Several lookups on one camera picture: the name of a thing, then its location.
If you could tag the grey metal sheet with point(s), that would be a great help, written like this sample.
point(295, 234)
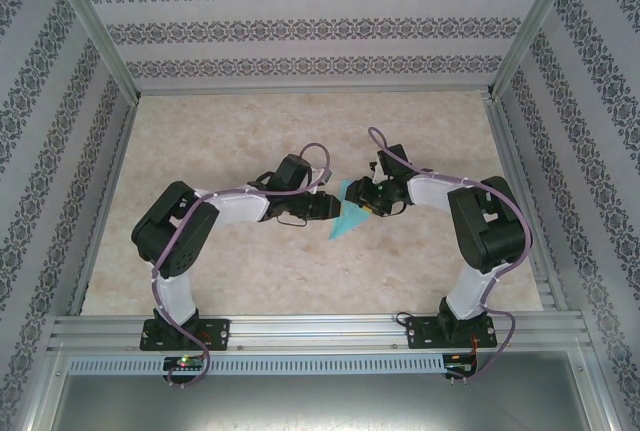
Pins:
point(320, 406)

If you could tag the long aluminium mounting rail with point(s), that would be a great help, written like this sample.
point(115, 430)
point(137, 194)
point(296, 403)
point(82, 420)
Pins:
point(320, 331)

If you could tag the aluminium side rail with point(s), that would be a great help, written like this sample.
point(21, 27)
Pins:
point(525, 206)
point(105, 206)

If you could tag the black base plate left arm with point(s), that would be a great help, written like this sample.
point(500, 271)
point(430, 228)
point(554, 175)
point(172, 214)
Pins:
point(215, 333)

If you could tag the black base plate right arm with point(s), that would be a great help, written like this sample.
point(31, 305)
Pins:
point(422, 333)

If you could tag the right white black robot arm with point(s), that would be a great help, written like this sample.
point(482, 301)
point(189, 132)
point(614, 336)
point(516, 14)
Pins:
point(470, 291)

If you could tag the aluminium frame post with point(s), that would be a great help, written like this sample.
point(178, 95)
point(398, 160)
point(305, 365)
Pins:
point(540, 26)
point(95, 31)

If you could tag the controller board with green light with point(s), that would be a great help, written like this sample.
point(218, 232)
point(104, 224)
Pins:
point(184, 363)

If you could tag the small controller board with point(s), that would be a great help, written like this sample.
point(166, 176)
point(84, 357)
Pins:
point(461, 369)

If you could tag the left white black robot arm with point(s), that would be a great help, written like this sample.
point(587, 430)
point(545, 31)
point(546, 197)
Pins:
point(175, 296)

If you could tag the aluminium cross bar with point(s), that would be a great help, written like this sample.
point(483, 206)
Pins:
point(310, 91)

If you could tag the turquoise cloth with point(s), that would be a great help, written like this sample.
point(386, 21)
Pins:
point(345, 223)

